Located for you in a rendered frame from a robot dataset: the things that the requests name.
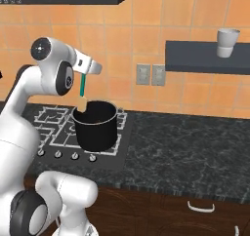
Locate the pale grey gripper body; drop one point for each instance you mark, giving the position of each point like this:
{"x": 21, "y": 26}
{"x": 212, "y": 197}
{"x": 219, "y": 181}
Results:
{"x": 93, "y": 67}

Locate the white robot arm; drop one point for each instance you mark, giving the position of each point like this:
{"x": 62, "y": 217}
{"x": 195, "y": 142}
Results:
{"x": 19, "y": 139}

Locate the black cooking pot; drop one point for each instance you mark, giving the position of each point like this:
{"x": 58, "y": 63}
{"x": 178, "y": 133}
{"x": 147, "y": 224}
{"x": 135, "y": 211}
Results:
{"x": 96, "y": 132}

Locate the black hob with white grates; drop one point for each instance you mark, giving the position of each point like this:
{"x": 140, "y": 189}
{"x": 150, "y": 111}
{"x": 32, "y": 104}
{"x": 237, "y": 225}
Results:
{"x": 123, "y": 139}

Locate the silver hob knob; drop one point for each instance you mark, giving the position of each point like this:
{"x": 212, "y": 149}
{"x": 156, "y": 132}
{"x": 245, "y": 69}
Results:
{"x": 58, "y": 154}
{"x": 40, "y": 152}
{"x": 92, "y": 157}
{"x": 75, "y": 155}

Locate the white cup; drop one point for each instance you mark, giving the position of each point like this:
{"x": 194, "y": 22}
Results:
{"x": 227, "y": 41}

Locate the dark wood cabinet panel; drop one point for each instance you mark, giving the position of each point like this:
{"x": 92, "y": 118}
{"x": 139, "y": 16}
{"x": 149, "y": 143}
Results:
{"x": 130, "y": 210}

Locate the dark wood cupboard door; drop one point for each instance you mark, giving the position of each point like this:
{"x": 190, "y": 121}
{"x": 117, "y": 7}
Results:
{"x": 201, "y": 230}

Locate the dark wood drawer front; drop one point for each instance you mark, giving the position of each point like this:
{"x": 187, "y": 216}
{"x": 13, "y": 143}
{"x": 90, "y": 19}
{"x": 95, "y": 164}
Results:
{"x": 228, "y": 210}

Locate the grey wall socket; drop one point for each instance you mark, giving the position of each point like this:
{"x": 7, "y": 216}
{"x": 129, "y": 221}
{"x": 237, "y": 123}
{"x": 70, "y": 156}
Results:
{"x": 158, "y": 75}
{"x": 143, "y": 74}

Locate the dark wall shelf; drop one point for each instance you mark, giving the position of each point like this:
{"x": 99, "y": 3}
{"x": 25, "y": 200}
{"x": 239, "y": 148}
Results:
{"x": 195, "y": 56}

